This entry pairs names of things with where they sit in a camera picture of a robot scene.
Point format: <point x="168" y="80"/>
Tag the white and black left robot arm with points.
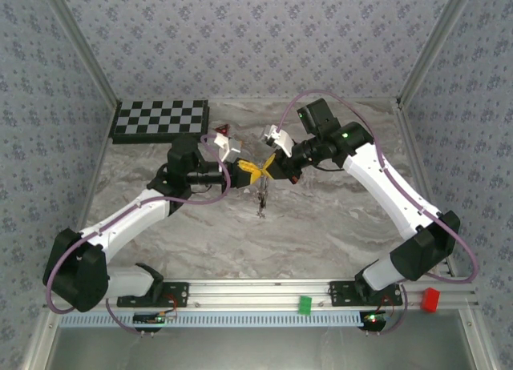
<point x="124" y="222"/>

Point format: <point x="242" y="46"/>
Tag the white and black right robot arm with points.
<point x="384" y="186"/>

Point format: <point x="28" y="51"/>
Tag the red triangular tag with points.
<point x="221" y="129"/>

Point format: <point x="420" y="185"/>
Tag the black and grey chessboard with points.
<point x="160" y="117"/>

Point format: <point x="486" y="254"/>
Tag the small green block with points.
<point x="305" y="304"/>

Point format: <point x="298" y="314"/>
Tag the small circuit board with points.
<point x="148" y="318"/>
<point x="372" y="318"/>

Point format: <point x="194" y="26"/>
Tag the grey metal front panel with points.
<point x="256" y="350"/>

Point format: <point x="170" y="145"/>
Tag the small red block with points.
<point x="431" y="300"/>

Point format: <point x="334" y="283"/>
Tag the aluminium side rail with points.
<point x="418" y="166"/>
<point x="99" y="166"/>

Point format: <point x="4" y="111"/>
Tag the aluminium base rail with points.
<point x="248" y="294"/>

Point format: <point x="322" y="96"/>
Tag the aluminium frame post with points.
<point x="80" y="45"/>
<point x="437" y="45"/>

